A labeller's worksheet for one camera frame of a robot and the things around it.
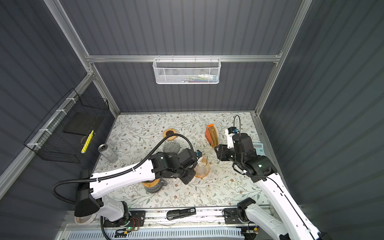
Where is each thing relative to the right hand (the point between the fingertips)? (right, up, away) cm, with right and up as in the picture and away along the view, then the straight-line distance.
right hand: (220, 149), depth 71 cm
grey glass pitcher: (-33, -23, +9) cm, 41 cm away
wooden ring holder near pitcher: (-31, +7, +36) cm, 48 cm away
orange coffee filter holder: (-1, +5, +26) cm, 26 cm away
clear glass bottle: (-63, -4, +14) cm, 65 cm away
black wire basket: (-77, +8, +3) cm, 77 cm away
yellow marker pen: (-64, +2, -1) cm, 64 cm away
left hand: (-13, -12, +2) cm, 18 cm away
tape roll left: (-63, -35, +3) cm, 73 cm away
